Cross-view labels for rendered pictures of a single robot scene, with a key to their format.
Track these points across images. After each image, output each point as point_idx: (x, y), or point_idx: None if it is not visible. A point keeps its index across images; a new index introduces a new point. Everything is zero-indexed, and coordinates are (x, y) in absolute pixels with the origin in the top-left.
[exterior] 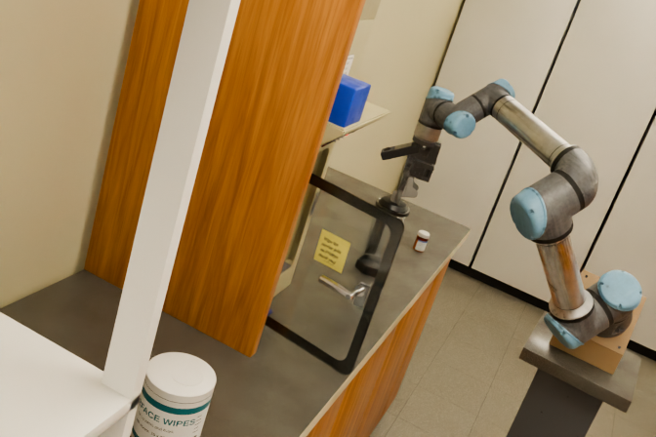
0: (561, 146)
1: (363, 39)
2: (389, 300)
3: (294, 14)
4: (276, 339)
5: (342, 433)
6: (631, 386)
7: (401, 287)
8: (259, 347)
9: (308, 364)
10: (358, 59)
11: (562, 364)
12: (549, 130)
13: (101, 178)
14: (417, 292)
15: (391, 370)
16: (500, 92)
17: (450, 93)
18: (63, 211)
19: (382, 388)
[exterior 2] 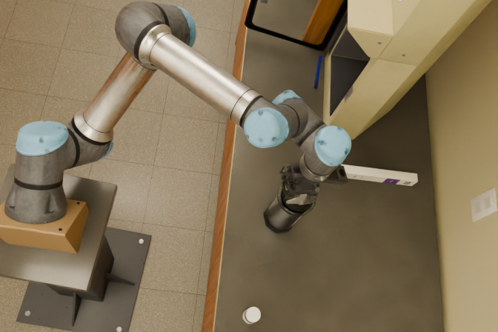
0: (167, 32)
1: None
2: (246, 171)
3: None
4: (297, 61)
5: (226, 188)
6: (4, 190)
7: (244, 206)
8: (302, 48)
9: (270, 50)
10: (412, 1)
11: (77, 181)
12: (187, 52)
13: (466, 31)
14: (228, 208)
15: (210, 324)
16: (266, 102)
17: (323, 133)
18: None
19: (210, 307)
